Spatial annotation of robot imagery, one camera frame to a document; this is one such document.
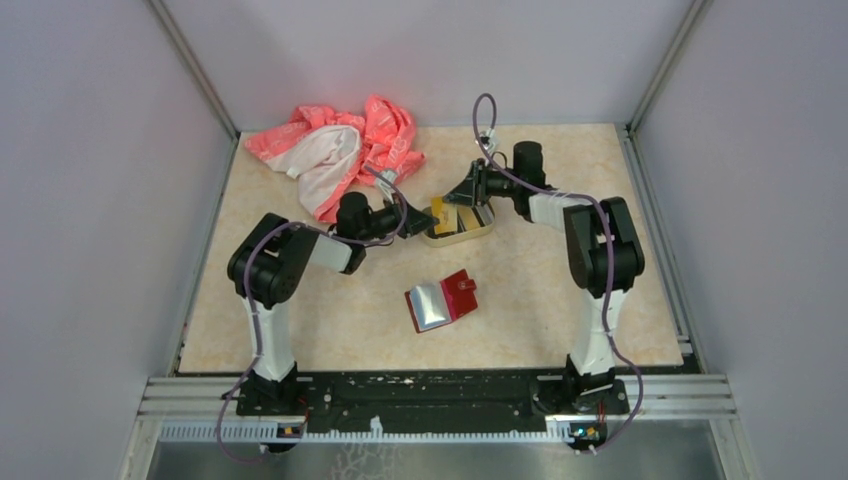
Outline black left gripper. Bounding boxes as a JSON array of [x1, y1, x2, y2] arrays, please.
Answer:
[[357, 191, 438, 243]]

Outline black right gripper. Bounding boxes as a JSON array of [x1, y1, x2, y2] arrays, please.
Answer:
[[442, 159, 520, 208]]

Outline red card holder wallet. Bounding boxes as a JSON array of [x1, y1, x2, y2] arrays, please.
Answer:
[[404, 269, 479, 334]]

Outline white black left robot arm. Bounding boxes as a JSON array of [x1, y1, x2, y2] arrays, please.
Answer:
[[227, 192, 438, 416]]

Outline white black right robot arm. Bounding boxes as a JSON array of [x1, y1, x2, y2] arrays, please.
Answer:
[[443, 134, 645, 414]]

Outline beige oval card tray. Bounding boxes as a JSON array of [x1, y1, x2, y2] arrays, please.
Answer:
[[422, 203, 496, 248]]

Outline pink white crumpled cloth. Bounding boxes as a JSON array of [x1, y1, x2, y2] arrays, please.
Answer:
[[245, 94, 426, 223]]

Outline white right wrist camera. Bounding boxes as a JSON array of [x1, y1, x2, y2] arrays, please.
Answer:
[[477, 128, 498, 155]]

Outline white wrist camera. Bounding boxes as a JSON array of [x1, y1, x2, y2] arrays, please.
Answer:
[[375, 169, 402, 203], [477, 128, 498, 155]]

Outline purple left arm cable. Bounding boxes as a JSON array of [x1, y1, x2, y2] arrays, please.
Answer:
[[215, 165, 409, 464]]

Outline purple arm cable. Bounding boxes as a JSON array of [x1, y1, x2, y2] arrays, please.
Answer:
[[215, 165, 409, 464], [471, 92, 645, 455]]

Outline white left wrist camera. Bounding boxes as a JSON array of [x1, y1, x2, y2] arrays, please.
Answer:
[[375, 169, 402, 203]]

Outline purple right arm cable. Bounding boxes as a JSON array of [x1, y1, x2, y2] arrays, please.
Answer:
[[471, 92, 645, 455]]

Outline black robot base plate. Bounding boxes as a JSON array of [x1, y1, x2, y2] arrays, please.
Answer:
[[259, 368, 631, 433]]

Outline white slotted cable duct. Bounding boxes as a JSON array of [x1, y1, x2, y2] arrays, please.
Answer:
[[159, 417, 575, 445]]

